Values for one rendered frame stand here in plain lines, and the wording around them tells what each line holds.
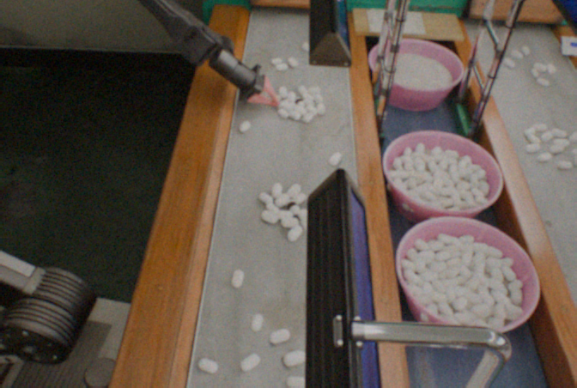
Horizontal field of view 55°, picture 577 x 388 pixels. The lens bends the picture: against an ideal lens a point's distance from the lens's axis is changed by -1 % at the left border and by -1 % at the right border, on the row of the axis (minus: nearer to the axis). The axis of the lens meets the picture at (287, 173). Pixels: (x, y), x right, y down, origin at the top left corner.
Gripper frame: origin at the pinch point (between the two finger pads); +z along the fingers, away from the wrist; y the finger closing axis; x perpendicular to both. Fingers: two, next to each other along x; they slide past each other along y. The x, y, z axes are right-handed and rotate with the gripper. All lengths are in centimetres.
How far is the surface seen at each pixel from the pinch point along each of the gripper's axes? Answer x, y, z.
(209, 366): 5, -72, -6
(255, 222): 3.2, -39.2, -0.5
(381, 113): -18.6, -5.0, 18.7
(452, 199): -24.5, -29.5, 32.0
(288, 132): -0.9, -9.4, 4.1
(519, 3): -58, -5, 17
